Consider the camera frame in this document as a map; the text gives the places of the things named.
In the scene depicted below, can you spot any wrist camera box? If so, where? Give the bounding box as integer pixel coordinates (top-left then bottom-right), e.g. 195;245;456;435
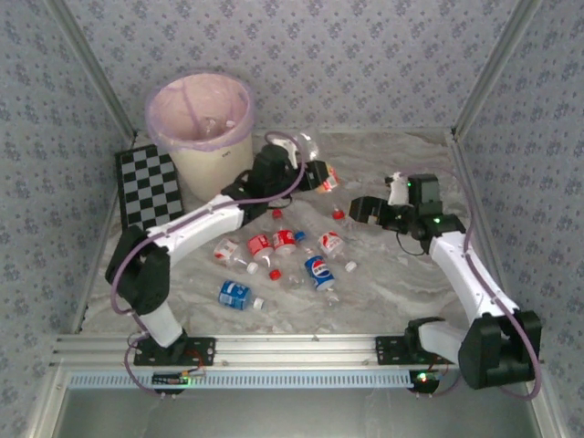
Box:
272;139;300;169
385;172;411;206

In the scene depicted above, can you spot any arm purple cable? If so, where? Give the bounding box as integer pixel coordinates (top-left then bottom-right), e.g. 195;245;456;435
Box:
395;166;544;402
110;130;307;398

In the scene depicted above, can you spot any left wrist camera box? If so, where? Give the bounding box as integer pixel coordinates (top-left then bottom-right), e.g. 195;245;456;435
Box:
272;139;300;169

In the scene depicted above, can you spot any circuit board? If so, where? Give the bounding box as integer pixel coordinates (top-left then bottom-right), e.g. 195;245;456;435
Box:
151;371;206;389
409;370;442;393

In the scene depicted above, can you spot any left aluminium side rail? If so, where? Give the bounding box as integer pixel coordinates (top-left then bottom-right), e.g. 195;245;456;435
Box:
72;131;138;332

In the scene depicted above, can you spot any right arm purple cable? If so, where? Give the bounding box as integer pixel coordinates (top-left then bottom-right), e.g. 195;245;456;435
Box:
395;166;544;402

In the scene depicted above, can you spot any long clear bottle red-white label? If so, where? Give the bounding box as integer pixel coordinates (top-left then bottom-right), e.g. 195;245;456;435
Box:
298;210;358;274

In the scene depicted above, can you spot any right circuit board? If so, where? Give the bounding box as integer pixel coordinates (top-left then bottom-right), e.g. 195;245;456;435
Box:
409;370;442;393

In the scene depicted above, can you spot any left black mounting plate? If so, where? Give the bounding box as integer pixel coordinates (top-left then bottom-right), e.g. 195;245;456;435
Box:
133;337;216;367

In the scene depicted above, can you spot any left circuit board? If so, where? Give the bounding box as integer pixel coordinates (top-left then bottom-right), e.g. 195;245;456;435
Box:
151;371;206;389

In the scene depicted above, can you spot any aluminium corner post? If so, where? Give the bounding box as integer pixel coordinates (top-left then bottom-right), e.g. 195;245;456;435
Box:
451;0;544;138
45;0;138;138

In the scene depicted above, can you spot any aluminium side rail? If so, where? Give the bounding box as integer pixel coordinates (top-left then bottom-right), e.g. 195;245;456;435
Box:
72;131;138;332
446;130;515;311

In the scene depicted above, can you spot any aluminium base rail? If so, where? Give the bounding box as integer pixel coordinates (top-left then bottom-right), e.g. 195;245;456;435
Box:
49;333;462;369

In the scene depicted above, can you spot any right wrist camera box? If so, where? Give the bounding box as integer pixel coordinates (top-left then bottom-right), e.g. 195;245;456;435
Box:
385;172;411;206

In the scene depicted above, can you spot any pink plastic bin liner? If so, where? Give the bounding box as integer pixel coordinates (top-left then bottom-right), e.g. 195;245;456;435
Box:
144;71;256;154

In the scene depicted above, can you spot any black mounting plate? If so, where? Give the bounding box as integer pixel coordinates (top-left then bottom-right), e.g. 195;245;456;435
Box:
374;336;457;366
133;337;216;367

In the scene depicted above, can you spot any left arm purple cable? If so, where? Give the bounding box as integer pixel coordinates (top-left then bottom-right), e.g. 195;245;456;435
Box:
110;130;307;398

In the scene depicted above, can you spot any Pepsi bottle blue cap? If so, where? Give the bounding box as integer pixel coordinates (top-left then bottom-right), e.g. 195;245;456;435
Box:
294;230;344;306

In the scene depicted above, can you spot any small red-label red-cap bottle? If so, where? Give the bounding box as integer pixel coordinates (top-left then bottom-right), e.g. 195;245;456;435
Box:
245;233;282;281
297;130;342;193

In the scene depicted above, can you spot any right aluminium side rail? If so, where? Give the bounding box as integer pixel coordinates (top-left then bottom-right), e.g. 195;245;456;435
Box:
446;130;515;311

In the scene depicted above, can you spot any right aluminium corner post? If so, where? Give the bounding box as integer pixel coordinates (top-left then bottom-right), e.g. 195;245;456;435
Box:
451;0;544;138

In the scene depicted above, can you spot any grey slotted cable duct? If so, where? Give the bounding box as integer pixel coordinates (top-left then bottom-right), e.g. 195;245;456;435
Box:
68;369;414;390

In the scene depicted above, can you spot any blue label white cap bottle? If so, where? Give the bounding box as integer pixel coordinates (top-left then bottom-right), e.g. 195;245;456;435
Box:
217;279;266;312

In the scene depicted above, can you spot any left aluminium corner post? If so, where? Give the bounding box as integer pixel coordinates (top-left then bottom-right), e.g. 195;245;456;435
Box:
45;0;138;138

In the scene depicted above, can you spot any grey metal panel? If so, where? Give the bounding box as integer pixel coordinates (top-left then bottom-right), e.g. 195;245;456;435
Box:
54;387;544;438

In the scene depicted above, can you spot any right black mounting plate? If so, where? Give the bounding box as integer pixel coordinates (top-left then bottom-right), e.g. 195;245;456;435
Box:
374;336;457;366

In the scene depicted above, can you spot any black grey checkerboard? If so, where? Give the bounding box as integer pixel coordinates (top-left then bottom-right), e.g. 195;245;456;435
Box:
114;143;186;229

